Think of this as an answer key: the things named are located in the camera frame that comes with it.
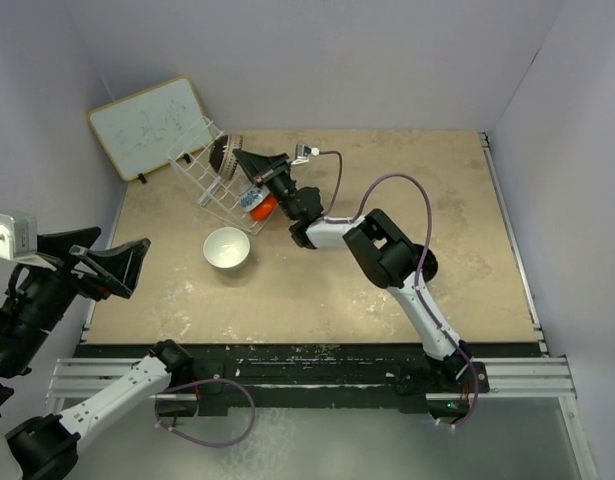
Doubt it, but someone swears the white wire dish rack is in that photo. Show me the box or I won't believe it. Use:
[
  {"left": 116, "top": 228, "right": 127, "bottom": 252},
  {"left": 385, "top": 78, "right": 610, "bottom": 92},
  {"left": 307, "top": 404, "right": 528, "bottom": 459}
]
[{"left": 167, "top": 115, "right": 266, "bottom": 235}]

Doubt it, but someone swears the small whiteboard wooden frame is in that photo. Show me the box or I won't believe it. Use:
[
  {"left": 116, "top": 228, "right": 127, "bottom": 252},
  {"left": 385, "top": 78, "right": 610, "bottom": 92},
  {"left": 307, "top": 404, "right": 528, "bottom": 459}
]
[{"left": 88, "top": 76, "right": 215, "bottom": 182}]

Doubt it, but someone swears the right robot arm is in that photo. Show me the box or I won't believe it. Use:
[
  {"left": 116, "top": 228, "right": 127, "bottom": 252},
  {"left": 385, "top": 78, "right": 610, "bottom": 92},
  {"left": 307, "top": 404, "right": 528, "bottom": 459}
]
[{"left": 234, "top": 149, "right": 478, "bottom": 391}]

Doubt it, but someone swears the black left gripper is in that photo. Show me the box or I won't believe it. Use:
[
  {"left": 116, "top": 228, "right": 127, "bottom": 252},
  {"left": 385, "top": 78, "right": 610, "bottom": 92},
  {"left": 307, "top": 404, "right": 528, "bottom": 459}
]
[{"left": 0, "top": 223, "right": 150, "bottom": 371}]

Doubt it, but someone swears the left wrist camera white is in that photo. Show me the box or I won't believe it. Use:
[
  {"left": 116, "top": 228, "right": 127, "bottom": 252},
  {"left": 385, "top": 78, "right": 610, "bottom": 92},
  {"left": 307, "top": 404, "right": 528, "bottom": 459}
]
[{"left": 0, "top": 211, "right": 55, "bottom": 270}]

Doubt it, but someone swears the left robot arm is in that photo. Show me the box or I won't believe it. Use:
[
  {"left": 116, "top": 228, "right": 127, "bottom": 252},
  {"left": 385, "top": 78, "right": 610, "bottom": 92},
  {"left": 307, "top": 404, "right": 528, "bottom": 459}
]
[{"left": 0, "top": 221, "right": 193, "bottom": 479}]

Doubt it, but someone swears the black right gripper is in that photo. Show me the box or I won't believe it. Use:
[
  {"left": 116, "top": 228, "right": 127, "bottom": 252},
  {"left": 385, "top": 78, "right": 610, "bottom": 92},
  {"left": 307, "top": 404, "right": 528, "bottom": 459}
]
[{"left": 234, "top": 151, "right": 298, "bottom": 221}]

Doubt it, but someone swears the brown glazed bowl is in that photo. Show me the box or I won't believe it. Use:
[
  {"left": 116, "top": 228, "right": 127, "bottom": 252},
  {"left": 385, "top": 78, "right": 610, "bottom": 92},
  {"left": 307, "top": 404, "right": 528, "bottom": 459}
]
[{"left": 209, "top": 134, "right": 243, "bottom": 180}]

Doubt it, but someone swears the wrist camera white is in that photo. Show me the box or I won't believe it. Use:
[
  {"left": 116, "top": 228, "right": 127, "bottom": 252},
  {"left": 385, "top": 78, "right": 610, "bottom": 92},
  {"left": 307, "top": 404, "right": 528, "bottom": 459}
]
[
  {"left": 291, "top": 142, "right": 320, "bottom": 166},
  {"left": 0, "top": 211, "right": 55, "bottom": 270}
]

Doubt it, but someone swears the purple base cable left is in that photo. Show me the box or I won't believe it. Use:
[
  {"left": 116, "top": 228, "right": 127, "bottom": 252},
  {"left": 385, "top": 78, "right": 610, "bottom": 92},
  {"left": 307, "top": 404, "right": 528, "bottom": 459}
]
[{"left": 154, "top": 377, "right": 257, "bottom": 448}]

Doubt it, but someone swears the blue white patterned bowl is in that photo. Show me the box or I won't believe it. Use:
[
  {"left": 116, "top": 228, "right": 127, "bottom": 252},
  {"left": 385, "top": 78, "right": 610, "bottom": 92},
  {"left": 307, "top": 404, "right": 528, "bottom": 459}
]
[{"left": 239, "top": 185, "right": 268, "bottom": 212}]

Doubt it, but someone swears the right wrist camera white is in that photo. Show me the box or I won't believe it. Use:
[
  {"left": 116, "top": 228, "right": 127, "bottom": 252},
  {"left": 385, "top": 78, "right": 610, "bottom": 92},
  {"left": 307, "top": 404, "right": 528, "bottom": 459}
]
[{"left": 291, "top": 142, "right": 320, "bottom": 166}]

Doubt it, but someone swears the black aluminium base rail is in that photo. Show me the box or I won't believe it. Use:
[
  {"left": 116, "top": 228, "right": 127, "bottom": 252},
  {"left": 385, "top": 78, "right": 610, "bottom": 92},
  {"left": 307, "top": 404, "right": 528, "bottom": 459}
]
[{"left": 46, "top": 342, "right": 578, "bottom": 416}]

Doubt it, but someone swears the orange bowl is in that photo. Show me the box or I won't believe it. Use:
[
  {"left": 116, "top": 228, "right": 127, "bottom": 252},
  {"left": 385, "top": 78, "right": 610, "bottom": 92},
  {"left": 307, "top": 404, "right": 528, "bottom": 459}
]
[{"left": 249, "top": 195, "right": 277, "bottom": 222}]

